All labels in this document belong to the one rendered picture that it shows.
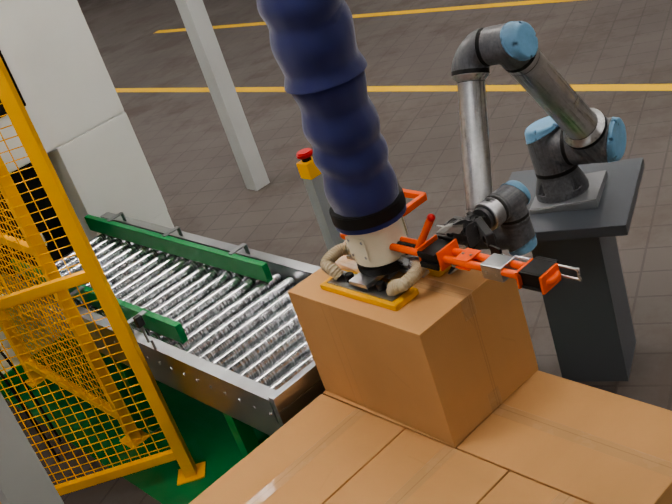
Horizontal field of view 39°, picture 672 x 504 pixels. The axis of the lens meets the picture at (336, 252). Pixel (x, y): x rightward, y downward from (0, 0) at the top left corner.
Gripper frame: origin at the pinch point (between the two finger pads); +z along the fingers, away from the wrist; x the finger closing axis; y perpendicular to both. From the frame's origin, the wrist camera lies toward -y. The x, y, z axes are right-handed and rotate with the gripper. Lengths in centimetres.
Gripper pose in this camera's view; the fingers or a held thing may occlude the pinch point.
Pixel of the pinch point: (445, 253)
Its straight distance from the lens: 269.3
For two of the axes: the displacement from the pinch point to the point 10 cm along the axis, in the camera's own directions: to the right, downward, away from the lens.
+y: -6.5, -1.6, 7.4
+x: -3.0, -8.5, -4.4
